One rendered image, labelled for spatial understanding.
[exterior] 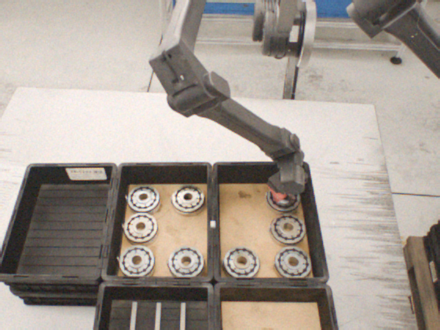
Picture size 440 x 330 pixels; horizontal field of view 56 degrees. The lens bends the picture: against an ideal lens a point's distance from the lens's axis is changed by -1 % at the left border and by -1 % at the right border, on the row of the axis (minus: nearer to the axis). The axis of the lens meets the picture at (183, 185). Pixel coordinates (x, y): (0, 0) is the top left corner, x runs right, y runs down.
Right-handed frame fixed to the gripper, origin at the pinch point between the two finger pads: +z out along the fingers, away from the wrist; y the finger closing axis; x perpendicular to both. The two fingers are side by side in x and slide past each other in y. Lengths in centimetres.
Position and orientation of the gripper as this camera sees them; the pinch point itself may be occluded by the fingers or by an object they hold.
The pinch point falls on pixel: (284, 194)
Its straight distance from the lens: 132.0
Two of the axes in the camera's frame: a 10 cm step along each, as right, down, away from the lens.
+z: 0.6, 5.7, 8.2
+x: -5.8, -6.5, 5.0
